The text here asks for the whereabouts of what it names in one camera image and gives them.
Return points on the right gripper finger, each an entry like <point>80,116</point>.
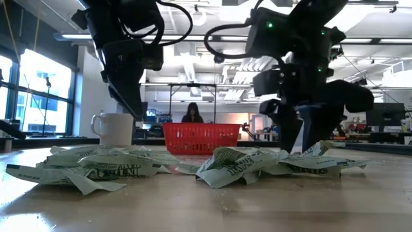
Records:
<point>288,125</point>
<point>317,124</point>

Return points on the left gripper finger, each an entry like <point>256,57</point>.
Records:
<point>132,93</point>
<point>119,98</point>

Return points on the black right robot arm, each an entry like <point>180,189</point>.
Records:
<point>289,32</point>

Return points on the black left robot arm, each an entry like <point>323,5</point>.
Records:
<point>106,19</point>

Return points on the black computer monitor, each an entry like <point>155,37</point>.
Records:
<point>384,117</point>
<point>145,111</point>

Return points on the white ceramic mug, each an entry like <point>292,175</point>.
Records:
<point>114,130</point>

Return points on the small black articulated stand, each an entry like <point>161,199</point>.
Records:
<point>248,129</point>

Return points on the long ceiling light strip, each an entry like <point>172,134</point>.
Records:
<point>77,36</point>

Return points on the person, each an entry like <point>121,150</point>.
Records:
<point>192,114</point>

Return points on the black tripod stand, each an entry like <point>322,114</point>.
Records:
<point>48,82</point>

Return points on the large window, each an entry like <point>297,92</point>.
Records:
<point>45,74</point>

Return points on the red plastic basket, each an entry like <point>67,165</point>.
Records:
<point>199,138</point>

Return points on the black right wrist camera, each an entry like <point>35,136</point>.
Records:
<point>267,82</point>

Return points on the black metal rack frame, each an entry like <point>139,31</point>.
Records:
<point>193,85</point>

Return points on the black ceiling camera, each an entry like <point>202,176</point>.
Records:
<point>219,59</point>

